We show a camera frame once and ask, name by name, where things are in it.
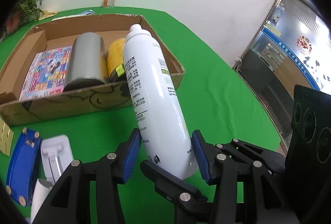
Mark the pastel rubiks cube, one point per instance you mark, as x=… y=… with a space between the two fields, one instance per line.
x=6 y=136

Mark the glass door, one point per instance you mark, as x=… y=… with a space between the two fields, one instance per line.
x=292 y=46

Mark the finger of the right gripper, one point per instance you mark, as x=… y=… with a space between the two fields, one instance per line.
x=244 y=154
x=190 y=205

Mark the blue stapler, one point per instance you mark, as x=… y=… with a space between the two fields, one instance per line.
x=23 y=167

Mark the silver tape roll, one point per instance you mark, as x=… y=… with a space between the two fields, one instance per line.
x=87 y=65

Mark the potted green plant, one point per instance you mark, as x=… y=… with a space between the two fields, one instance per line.
x=24 y=12

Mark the white plastic hook holder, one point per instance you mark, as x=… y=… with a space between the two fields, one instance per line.
x=56 y=155

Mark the colourful board game box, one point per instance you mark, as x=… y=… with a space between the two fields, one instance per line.
x=47 y=73

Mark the light blue face mask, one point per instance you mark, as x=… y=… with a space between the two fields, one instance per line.
x=87 y=12

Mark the brown cardboard box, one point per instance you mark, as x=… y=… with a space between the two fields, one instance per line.
x=57 y=34

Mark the yellow paper scrap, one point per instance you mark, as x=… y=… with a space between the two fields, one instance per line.
x=46 y=14

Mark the white spray bottle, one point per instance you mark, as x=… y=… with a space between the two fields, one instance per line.
x=157 y=109

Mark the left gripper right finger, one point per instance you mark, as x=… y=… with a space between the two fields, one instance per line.
x=248 y=198

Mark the yellow tape roll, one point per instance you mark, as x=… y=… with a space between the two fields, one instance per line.
x=115 y=60

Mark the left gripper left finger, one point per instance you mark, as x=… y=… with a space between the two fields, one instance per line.
x=69 y=199

